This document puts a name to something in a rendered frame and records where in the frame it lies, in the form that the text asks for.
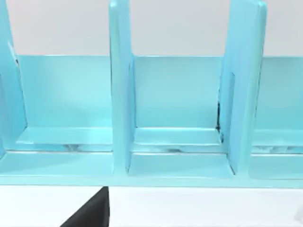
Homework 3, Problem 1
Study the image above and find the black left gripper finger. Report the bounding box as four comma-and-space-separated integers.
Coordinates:
59, 186, 110, 227

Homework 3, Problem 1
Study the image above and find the light blue rack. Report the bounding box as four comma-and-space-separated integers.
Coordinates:
0, 0, 303, 189

